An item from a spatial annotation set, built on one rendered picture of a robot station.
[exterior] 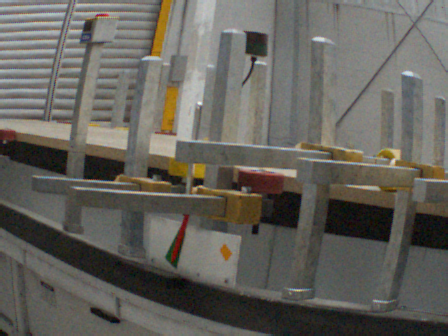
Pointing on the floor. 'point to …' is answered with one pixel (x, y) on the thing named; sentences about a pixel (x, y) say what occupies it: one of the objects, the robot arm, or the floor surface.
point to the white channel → (196, 65)
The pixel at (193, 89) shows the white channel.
